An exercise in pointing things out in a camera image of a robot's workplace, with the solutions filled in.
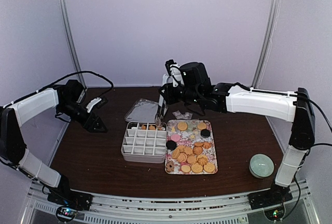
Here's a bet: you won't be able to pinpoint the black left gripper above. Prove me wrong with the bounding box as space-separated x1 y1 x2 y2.
58 100 108 133

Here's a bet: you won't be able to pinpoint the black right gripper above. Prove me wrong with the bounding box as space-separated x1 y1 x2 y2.
159 82 201 105

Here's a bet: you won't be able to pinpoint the silver serving tongs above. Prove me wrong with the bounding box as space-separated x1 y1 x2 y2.
155 95 167 128

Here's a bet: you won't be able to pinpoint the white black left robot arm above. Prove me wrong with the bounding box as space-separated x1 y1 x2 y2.
1 69 66 208

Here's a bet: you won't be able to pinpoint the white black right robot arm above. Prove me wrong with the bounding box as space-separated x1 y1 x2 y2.
156 83 318 207

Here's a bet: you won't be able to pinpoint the clear printed cookie wrappers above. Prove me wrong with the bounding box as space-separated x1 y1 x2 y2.
172 110 192 120

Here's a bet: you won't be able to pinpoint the round tan perforated biscuit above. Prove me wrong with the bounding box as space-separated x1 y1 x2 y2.
177 121 188 131

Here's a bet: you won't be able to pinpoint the silver tin lid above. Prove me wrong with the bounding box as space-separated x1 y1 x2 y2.
124 99 159 123

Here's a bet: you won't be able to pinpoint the tan biscuit at tongs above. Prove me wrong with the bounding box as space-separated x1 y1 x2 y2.
197 122 207 130

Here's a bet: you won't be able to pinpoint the pink sandwich cookie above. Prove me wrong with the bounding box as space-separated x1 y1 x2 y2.
170 134 181 142

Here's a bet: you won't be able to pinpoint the black sandwich cookie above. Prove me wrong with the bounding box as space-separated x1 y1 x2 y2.
166 141 177 150
200 129 211 138

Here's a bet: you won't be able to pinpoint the grey divided cookie tin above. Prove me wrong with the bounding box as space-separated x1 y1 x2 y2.
121 122 167 163

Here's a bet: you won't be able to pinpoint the floral rectangular tray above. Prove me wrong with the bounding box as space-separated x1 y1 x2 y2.
164 120 218 175

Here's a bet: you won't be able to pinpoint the flower shaped brown cookie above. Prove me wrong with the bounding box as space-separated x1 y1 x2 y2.
165 161 174 173

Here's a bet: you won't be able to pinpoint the pale green ceramic bowl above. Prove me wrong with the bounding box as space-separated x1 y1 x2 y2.
249 153 274 179

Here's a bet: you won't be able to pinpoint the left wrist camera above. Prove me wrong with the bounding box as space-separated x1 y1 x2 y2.
86 97 108 113

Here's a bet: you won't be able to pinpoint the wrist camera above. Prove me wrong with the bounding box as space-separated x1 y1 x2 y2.
179 62 212 91
86 97 108 113

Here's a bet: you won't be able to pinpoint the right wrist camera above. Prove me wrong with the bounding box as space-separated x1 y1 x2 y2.
179 62 212 91

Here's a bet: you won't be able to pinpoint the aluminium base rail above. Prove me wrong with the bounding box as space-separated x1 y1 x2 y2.
18 180 320 223

